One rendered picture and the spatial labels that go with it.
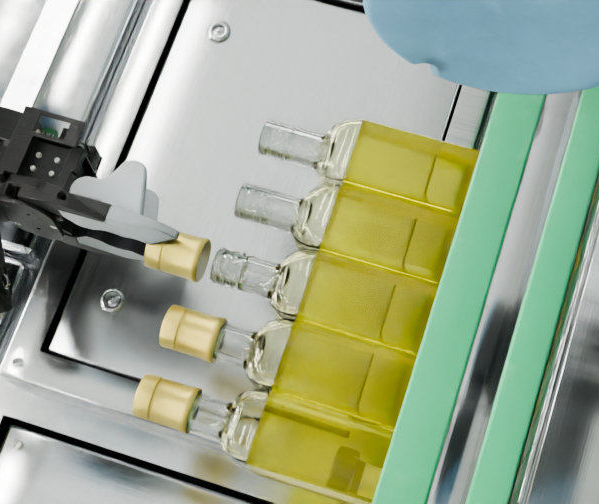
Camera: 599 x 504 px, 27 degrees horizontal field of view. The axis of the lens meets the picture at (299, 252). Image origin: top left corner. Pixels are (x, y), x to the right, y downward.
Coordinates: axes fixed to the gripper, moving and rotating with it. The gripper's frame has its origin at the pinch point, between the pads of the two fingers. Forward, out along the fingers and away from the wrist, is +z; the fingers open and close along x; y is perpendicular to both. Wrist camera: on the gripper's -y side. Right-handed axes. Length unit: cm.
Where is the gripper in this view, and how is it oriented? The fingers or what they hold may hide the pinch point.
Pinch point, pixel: (162, 248)
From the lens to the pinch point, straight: 99.4
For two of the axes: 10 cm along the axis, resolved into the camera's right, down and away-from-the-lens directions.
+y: 3.1, -9.0, 3.1
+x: 0.6, 3.4, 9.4
